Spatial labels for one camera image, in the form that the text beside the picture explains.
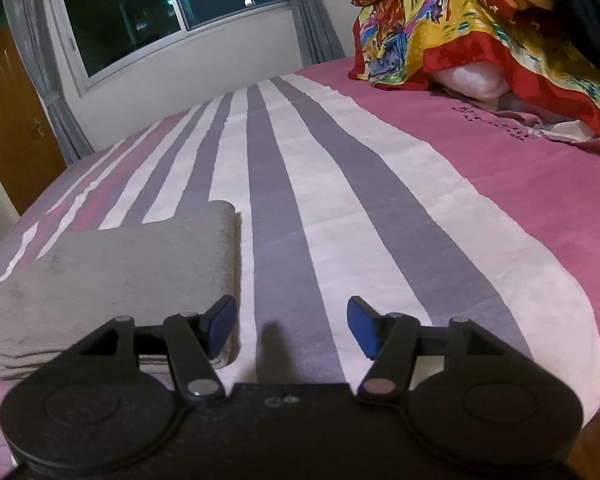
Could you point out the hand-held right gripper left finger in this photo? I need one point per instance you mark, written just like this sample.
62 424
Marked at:
219 322

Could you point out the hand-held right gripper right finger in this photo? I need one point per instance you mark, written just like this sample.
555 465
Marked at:
361 325

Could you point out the grey pants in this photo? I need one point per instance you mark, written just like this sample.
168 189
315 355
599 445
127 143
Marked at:
120 280

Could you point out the striped pink bed sheet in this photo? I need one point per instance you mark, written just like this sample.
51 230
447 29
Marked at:
380 200

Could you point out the white pillow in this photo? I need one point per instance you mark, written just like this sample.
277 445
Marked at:
472 82

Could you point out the brown wooden door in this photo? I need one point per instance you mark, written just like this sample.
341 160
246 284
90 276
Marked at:
10 125

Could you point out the colourful red-edged blanket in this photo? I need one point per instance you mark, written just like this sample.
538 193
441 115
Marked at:
430 40

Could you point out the grey curtain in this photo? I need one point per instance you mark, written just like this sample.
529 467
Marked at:
40 60
312 20

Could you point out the sliding glass window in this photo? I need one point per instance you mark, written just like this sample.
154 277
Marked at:
170 5

